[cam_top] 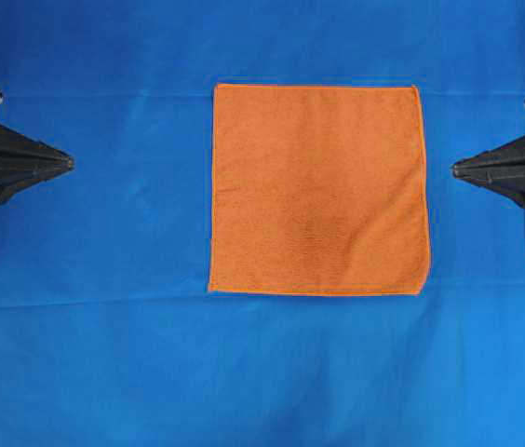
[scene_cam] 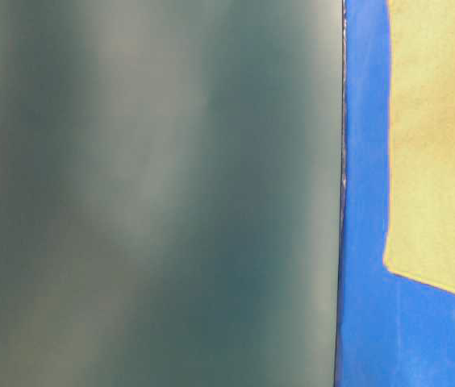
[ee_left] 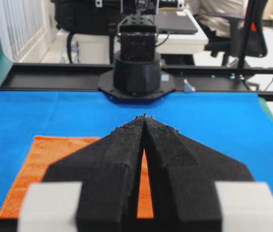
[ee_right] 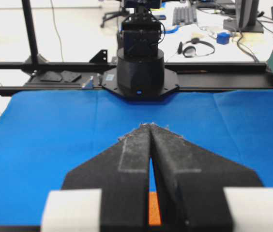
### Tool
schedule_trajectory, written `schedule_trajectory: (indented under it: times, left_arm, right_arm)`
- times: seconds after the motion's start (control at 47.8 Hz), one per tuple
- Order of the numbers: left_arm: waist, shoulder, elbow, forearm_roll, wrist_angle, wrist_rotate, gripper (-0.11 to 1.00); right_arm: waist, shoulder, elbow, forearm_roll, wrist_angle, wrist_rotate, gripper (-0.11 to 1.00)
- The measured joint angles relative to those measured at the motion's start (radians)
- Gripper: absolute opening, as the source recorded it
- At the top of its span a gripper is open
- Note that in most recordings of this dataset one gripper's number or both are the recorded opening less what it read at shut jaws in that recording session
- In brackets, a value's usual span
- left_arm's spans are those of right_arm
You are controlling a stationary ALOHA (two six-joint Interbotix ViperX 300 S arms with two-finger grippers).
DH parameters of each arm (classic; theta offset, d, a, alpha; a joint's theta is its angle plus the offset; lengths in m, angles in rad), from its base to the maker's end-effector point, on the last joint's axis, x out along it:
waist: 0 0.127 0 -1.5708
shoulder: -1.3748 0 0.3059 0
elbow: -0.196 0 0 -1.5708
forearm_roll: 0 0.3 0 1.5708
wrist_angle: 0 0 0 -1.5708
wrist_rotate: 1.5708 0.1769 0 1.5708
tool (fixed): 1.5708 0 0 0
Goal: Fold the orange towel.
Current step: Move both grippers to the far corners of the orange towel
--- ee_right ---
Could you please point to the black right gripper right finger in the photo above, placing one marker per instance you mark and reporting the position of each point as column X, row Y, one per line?
column 209, row 192

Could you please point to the black aluminium frame rail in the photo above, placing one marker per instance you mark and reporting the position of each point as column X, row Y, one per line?
column 199, row 77

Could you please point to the black monitor stand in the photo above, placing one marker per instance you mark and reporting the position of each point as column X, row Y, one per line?
column 246, row 17

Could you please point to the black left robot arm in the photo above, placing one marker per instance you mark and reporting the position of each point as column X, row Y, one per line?
column 140, row 73

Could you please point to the black headphones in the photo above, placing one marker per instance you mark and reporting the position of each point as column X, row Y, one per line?
column 188, row 49

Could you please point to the black vertical frame post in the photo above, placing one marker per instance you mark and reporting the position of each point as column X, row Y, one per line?
column 34, row 58

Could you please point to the blue table cloth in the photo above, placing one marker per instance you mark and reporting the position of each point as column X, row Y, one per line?
column 44, row 134

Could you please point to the orange towel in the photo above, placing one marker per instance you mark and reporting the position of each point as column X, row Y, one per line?
column 154, row 210

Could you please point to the silver corner bracket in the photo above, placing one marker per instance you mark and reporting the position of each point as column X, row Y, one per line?
column 88, row 84

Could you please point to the black computer keyboard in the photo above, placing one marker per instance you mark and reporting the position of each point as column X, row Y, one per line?
column 184, row 16

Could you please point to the black office chair base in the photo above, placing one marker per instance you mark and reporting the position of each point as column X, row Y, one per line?
column 110, row 15

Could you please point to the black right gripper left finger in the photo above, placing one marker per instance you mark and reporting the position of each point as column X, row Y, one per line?
column 108, row 193

